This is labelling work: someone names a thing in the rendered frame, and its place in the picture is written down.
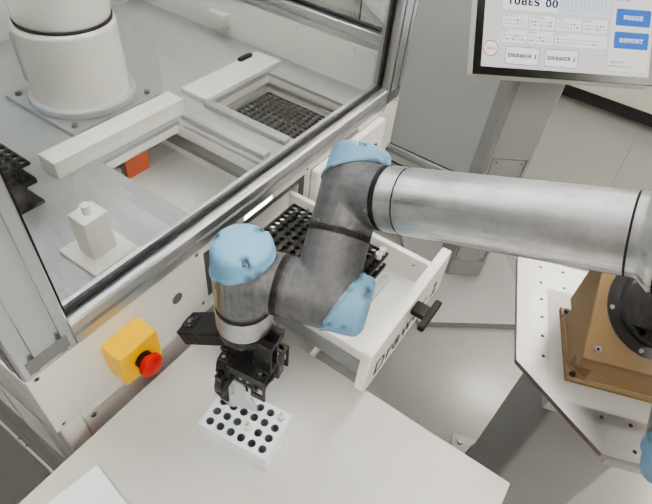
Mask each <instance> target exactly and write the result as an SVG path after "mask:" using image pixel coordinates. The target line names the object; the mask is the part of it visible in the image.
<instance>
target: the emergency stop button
mask: <svg viewBox="0 0 652 504"><path fill-rule="evenodd" d="M162 365H163V356H162V355H161V354H159V353H158V352H154V353H151V354H150V355H146V356H145V357H144V358H143V359H142V360H141V363H140V368H139V372H140V374H141V375H142V376H143V377H151V376H153V375H155V374H156V373H157V372H158V371H159V370H160V368H161V367H162Z"/></svg>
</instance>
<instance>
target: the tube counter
mask: <svg viewBox="0 0 652 504"><path fill-rule="evenodd" d="M610 9H611V0H545V7H544V12H553V13H565V14H578V15H590V16H603V17H610Z"/></svg>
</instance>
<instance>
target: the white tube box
mask: <svg viewBox="0 0 652 504"><path fill-rule="evenodd" d="M246 394H247V396H248V397H249V398H250V399H251V400H252V401H253V402H255V403H256V405H257V406H258V410H257V411H251V410H248V409H246V408H243V407H240V406H238V407H232V406H230V405H228V404H227V403H226V402H225V401H223V400H222V399H221V398H220V397H219V396H217V398H216V399H215V400H214V402H213V403H212V404H211V406H210V407H209V409H208V410H207V411H206V413H205V414H204V415H203V417H202V418H201V420H200V421H199V422H198V428H199V433H200V435H202V436H204V437H206V438H207V439H209V440H211V441H213V442H215V443H216V444H218V445H220V446H222V447H224V448H225V449H227V450H229V451H231V452H233V453H235V454H236V455H238V456H240V457H242V458H244V459H245V460H247V461H249V462H251V463H253V464H254V465H256V466H258V467H260V468H262V469H263V470H265V471H266V470H267V468H268V466H269V465H270V463H271V461H272V459H273V458H274V456H275V454H276V452H277V451H278V449H279V447H280V446H281V444H282V442H283V440H284V439H285V437H286V435H287V433H288V432H289V430H290V428H291V426H292V417H293V415H291V414H289V413H287V412H285V411H283V410H282V409H280V408H278V407H276V406H274V405H272V404H270V403H268V402H266V401H265V402H262V401H260V400H258V399H256V398H254V397H252V396H251V394H250V393H248V392H246ZM280 411H282V412H284V414H285V419H284V421H283V422H279V421H278V420H277V414H278V412H280ZM247 420H248V421H250V422H251V423H252V428H251V430H250V431H245V430H244V422H245V421H247Z"/></svg>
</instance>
